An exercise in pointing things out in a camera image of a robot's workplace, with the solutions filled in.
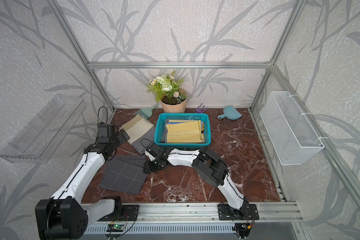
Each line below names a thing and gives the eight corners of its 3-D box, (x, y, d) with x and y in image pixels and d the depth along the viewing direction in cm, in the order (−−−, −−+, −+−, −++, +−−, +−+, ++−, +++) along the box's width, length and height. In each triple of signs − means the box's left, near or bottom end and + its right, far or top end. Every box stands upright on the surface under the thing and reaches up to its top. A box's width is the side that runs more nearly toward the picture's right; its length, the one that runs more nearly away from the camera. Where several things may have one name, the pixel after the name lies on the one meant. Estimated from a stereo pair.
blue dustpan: (218, 119, 116) (218, 117, 114) (216, 107, 125) (216, 105, 122) (241, 119, 116) (242, 117, 114) (238, 108, 125) (238, 105, 123)
